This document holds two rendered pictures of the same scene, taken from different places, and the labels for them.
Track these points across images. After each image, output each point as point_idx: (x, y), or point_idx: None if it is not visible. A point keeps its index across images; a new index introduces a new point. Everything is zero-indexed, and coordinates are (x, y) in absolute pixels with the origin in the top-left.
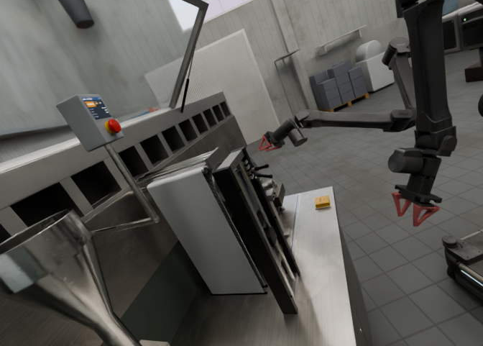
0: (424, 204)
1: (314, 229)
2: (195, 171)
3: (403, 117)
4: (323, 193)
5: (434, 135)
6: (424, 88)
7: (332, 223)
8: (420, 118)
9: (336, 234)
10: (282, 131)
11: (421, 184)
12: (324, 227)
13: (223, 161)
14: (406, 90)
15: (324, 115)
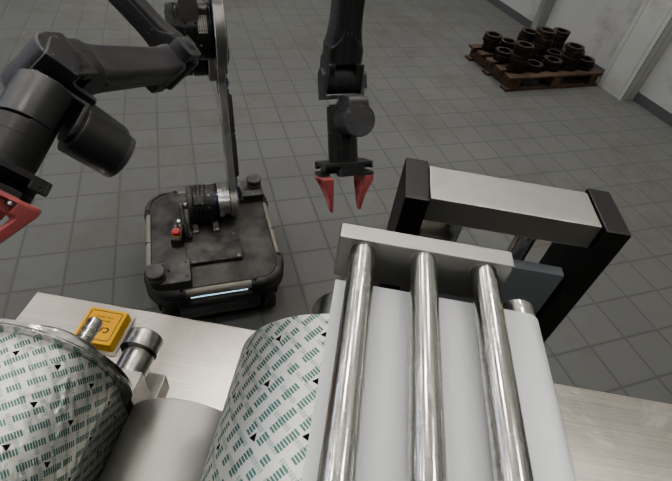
0: (371, 170)
1: (200, 374)
2: (544, 352)
3: (197, 54)
4: (53, 321)
5: (362, 68)
6: None
7: (204, 332)
8: (344, 43)
9: (245, 333)
10: (45, 134)
11: (356, 146)
12: (209, 351)
13: (525, 211)
14: None
15: (97, 54)
